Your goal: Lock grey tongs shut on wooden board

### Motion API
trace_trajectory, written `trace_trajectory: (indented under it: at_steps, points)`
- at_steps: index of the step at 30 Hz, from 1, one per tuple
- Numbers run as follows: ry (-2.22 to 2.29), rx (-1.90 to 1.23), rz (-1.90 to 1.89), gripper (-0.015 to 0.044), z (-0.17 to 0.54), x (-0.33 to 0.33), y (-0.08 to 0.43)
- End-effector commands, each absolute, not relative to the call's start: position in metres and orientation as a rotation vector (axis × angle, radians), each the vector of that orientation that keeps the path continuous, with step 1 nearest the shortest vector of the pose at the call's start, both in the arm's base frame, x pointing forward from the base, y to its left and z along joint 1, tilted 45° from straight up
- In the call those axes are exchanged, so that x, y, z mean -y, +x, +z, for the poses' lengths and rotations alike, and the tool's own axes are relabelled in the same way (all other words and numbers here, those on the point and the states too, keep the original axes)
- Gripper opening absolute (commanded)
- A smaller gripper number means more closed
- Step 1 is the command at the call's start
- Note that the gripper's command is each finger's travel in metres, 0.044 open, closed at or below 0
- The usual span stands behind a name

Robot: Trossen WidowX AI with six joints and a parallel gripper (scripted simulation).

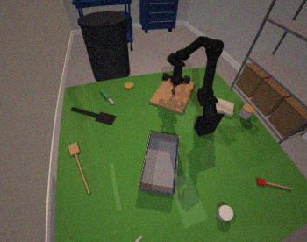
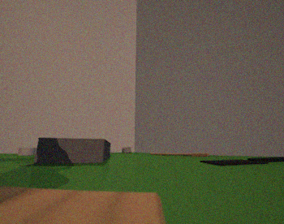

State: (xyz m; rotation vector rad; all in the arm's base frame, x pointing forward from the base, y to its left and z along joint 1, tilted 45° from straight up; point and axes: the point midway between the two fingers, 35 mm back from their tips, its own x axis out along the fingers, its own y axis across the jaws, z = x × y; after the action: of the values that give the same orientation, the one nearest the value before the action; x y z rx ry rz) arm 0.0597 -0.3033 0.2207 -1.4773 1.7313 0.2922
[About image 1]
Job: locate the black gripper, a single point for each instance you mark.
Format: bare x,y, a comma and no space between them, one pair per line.
166,76

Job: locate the wooden board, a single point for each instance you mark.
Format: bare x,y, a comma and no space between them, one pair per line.
165,98

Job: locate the black spatula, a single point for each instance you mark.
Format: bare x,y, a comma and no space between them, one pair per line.
101,117

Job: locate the grey jar with wooden lid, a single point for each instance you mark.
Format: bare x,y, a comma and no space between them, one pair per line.
246,111

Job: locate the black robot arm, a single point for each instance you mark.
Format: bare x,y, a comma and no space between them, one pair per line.
205,95

